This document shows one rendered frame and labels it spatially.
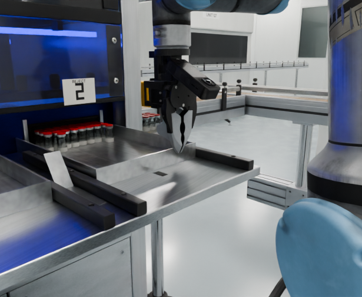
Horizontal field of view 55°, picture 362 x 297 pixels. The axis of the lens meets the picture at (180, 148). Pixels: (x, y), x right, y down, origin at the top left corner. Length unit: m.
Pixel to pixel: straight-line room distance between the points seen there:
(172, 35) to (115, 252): 0.65
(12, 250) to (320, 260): 0.35
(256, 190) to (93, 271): 0.92
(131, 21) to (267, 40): 8.93
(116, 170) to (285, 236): 0.42
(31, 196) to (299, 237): 0.42
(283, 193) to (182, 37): 1.08
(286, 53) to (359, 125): 9.31
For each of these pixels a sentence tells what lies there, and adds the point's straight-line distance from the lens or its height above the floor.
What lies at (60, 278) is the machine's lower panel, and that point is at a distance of 1.00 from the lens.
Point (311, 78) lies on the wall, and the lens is 9.26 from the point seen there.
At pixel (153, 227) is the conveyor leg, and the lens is 1.38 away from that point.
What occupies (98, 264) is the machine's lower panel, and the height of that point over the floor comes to 0.54.
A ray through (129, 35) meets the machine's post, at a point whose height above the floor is 1.15.
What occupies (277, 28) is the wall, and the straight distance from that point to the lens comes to 9.71.
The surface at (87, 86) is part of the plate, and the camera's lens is 0.88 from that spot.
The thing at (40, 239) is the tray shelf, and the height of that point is 0.88.
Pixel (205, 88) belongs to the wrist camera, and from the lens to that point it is 0.62.
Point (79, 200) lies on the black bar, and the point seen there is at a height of 0.90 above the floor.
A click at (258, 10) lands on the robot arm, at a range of 0.67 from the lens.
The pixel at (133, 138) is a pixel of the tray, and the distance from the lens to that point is 0.93.
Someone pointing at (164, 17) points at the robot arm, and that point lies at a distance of 0.69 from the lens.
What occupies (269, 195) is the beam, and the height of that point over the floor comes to 0.48.
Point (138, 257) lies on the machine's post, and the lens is 1.14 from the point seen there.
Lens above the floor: 1.10
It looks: 15 degrees down
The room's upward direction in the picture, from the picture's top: straight up
